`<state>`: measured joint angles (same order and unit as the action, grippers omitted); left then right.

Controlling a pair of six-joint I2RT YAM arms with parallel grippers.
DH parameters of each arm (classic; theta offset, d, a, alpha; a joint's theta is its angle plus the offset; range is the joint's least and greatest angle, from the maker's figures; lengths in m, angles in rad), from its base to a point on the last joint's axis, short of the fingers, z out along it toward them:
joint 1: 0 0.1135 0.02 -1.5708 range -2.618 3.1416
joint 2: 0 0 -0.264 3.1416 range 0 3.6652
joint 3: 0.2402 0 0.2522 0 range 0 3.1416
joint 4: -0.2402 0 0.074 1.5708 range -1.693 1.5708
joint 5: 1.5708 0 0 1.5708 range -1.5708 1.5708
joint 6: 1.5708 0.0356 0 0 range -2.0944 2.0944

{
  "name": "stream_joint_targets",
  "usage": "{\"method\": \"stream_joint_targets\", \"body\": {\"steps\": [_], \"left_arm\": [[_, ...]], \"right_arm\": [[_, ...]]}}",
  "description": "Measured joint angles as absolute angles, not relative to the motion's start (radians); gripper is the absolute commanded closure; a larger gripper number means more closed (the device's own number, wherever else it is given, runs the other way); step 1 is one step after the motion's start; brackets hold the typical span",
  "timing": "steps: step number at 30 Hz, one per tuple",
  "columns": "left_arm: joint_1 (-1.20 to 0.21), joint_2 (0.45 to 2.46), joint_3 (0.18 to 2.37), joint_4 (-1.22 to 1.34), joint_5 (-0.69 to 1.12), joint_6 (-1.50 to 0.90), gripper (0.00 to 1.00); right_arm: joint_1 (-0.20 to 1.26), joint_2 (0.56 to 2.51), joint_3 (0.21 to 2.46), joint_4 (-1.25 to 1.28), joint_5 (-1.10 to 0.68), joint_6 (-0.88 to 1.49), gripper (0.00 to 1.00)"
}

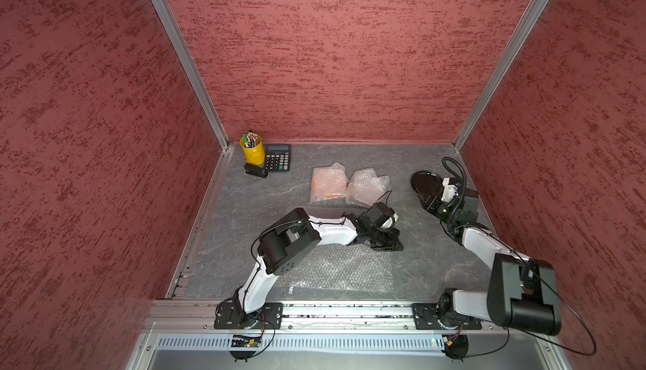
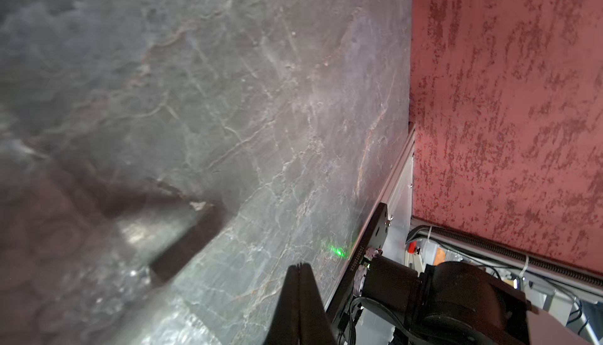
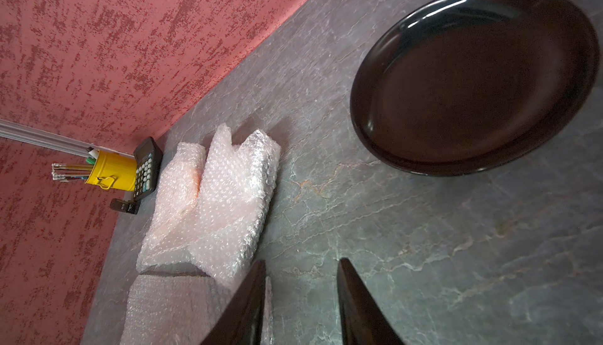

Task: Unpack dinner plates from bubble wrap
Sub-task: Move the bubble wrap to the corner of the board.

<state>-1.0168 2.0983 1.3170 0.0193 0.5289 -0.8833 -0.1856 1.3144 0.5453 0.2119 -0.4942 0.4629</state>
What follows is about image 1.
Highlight perforated cable duct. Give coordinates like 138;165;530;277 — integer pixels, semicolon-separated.
155;334;444;356

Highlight black stapler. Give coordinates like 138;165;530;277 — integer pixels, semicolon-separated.
244;163;268;178

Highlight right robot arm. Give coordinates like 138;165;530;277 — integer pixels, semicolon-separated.
419;193;562;336

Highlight black calculator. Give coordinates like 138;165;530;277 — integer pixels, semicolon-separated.
265;144;291;172

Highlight bubble wrapped pink plate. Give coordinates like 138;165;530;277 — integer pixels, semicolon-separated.
345;168;390;208

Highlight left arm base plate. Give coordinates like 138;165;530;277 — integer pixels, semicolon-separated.
213;301;284;330

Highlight yellow pen cup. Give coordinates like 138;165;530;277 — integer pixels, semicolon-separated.
240;135;266;166

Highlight aluminium front rail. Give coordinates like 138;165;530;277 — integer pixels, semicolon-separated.
143;298;553;334

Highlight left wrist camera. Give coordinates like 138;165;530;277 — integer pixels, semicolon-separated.
364;202;398;231

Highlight clear bubble wrap sheet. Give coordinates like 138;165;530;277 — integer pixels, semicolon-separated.
271;244;395;299

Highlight pens in cup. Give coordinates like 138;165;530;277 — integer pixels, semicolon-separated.
242;130;261;149

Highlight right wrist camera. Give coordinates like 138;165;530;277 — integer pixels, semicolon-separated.
441;177;462;203

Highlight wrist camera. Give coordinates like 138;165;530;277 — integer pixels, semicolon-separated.
364;202;398;231
441;177;462;203

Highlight bubble wrapped orange plate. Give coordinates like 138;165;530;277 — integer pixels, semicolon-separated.
310;162;348;203

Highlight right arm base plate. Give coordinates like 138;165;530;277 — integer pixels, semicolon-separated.
411;303;482;331

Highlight black dinner plate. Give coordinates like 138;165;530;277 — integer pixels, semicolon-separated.
410;171;444;197

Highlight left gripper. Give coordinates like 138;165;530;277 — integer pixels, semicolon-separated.
367;225;405;251

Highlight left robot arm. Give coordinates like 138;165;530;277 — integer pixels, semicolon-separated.
232;202;403;329

